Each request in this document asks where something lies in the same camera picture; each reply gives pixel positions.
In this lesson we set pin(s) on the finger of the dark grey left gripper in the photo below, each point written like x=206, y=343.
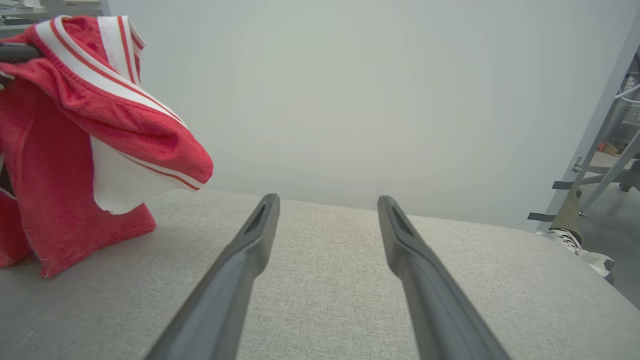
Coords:
x=17, y=53

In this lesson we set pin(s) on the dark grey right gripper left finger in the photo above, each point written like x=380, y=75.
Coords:
x=225, y=310

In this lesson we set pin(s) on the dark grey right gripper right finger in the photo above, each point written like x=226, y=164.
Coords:
x=440, y=320

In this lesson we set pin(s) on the red basketball jersey white trim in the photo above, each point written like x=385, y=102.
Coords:
x=50, y=175

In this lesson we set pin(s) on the grey cluttered desk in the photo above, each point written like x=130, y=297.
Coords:
x=30, y=12

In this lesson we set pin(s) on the white black patterned shoe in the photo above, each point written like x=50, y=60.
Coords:
x=590, y=259

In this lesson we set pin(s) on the olive trouser leg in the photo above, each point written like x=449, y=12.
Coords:
x=565, y=215

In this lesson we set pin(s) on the grey metal table frame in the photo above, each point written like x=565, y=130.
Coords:
x=607, y=176

